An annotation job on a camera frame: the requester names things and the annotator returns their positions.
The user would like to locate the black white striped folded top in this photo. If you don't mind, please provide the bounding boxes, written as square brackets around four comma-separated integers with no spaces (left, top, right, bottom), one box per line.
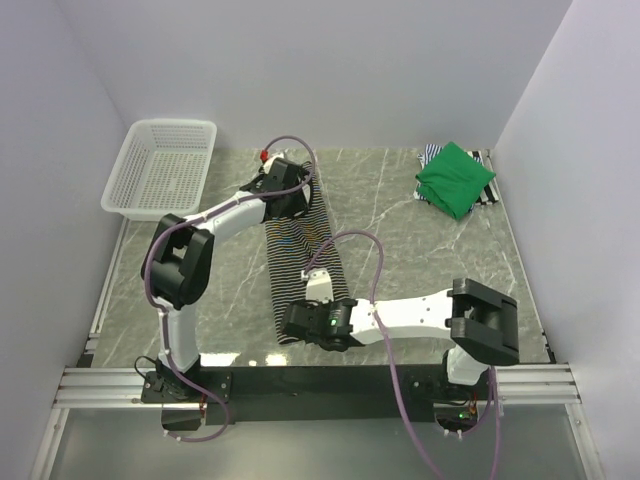
[468,150,500,207]

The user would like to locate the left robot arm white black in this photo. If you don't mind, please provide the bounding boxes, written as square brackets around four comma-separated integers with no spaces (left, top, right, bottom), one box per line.
[141,154,314,402]

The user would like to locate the green tank top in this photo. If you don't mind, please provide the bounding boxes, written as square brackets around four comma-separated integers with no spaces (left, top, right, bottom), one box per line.
[415,141,497,221]

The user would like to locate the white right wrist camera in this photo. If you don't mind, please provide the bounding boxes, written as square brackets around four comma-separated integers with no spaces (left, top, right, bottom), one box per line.
[301,268,334,304]

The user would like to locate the white plastic laundry basket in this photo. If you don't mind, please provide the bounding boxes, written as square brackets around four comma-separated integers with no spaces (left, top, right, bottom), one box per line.
[101,118,217,221]

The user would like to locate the striped clothes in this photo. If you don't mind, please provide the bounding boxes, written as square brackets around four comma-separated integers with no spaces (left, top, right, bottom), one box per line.
[264,179,351,344]

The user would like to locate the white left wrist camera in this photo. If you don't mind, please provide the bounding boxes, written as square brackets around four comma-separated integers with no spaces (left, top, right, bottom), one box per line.
[259,149,287,173]

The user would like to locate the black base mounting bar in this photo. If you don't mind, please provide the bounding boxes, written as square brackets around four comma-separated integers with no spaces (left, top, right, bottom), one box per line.
[140,363,501,434]

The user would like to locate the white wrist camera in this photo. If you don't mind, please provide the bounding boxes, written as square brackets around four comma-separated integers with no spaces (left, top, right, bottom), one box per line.
[259,149,287,173]
[301,268,334,304]

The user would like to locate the aluminium rail frame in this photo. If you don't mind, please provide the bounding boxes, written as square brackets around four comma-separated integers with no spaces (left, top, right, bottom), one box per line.
[52,364,582,410]

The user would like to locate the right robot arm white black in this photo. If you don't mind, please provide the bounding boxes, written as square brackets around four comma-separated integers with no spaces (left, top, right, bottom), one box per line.
[281,279,520,399]

